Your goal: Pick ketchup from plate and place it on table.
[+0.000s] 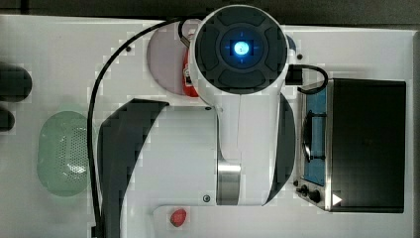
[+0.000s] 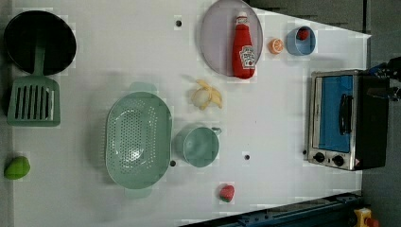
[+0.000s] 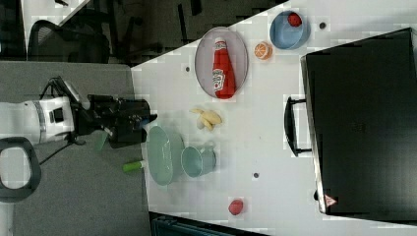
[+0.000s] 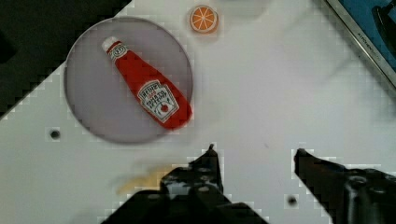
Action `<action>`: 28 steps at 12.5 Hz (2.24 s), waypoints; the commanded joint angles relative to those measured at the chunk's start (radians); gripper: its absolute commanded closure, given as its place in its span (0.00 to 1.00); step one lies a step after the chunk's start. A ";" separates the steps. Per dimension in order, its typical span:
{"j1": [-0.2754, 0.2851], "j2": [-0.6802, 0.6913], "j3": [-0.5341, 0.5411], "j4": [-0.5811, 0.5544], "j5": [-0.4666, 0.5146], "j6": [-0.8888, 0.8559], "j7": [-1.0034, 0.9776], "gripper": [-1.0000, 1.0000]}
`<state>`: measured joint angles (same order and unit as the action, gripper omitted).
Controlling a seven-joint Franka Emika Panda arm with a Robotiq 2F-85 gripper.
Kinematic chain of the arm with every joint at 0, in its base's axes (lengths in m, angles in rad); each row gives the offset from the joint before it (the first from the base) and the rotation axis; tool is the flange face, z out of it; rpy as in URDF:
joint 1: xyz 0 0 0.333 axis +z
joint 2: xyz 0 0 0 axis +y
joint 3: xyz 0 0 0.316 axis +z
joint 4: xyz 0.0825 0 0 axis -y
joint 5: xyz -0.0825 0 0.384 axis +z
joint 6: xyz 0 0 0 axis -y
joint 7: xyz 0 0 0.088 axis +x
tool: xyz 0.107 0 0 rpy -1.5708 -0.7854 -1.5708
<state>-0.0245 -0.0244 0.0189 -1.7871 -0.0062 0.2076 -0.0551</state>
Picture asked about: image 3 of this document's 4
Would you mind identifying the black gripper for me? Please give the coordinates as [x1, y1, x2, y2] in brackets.
[76, 94, 157, 148]

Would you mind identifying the red plush ketchup bottle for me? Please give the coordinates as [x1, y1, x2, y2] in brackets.
[212, 37, 236, 99]

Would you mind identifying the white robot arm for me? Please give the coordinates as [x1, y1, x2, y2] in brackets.
[1, 94, 157, 148]

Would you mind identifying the grey oval plate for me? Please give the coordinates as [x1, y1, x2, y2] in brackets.
[195, 27, 249, 97]

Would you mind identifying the green spatula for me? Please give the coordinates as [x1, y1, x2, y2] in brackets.
[122, 160, 147, 173]

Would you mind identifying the green perforated colander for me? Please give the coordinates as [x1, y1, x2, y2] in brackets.
[147, 126, 184, 186]

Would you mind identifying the green mug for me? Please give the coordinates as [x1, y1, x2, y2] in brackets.
[181, 142, 216, 178]

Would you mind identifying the peeled yellow banana toy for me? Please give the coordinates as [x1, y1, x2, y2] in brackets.
[191, 108, 222, 131]

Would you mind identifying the black office chair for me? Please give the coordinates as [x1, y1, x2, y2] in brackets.
[28, 20, 110, 64]

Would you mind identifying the red strawberry toy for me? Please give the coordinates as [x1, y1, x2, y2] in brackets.
[228, 199, 244, 215]

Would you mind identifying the orange slice toy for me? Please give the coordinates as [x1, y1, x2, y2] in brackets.
[254, 42, 272, 60]

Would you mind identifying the blue bowl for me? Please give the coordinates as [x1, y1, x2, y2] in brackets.
[269, 11, 311, 50]

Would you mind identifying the red strawberry in bowl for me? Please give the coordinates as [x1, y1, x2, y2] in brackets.
[287, 13, 302, 28]

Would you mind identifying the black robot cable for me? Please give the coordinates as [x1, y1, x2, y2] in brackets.
[38, 76, 87, 166]

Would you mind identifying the blue aluminium frame rail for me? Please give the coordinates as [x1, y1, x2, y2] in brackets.
[149, 211, 267, 236]

